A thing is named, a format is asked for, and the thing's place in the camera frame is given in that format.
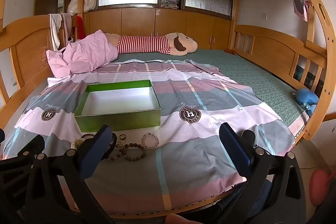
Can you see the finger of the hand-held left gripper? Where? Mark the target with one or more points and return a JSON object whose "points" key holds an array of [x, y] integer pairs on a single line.
{"points": [[34, 144]]}

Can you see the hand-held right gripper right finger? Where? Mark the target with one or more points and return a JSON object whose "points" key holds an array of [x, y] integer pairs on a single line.
{"points": [[235, 148]]}

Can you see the red cloth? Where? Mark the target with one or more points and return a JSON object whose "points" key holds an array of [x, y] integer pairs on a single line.
{"points": [[80, 28]]}

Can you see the wooden bunk ladder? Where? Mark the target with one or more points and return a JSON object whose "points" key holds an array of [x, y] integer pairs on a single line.
{"points": [[328, 56]]}

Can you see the pink quilt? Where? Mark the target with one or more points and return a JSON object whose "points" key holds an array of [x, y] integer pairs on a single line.
{"points": [[89, 53]]}

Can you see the green bed mat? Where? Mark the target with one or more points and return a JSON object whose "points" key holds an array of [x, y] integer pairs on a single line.
{"points": [[249, 74]]}

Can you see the blue plush toy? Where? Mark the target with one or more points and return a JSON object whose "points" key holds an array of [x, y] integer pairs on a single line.
{"points": [[305, 99]]}

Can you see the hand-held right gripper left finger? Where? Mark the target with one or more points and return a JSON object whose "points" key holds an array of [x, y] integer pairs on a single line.
{"points": [[98, 145]]}

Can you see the striped plush toy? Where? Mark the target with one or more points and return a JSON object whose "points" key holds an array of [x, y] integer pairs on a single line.
{"points": [[141, 44]]}

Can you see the plaid bedsheet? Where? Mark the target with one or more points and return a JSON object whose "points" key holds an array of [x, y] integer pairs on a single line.
{"points": [[197, 161]]}

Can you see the person's leg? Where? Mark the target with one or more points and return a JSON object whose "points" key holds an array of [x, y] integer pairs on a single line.
{"points": [[265, 192]]}

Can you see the wooden headboard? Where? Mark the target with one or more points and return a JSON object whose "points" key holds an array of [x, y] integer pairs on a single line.
{"points": [[26, 50]]}

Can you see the green cardboard box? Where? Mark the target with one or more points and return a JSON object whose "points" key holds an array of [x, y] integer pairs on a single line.
{"points": [[118, 116]]}

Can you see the white wall socket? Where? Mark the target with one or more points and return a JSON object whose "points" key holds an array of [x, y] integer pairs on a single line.
{"points": [[264, 15]]}

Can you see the white garment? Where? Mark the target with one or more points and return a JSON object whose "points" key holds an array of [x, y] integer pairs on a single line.
{"points": [[56, 29]]}

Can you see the red round object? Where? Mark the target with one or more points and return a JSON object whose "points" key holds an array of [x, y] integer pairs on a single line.
{"points": [[321, 187]]}

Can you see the wooden wall cabinets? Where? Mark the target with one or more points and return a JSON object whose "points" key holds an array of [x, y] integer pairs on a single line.
{"points": [[170, 22]]}

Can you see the wooden footboard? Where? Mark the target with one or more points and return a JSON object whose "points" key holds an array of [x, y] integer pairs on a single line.
{"points": [[273, 50]]}

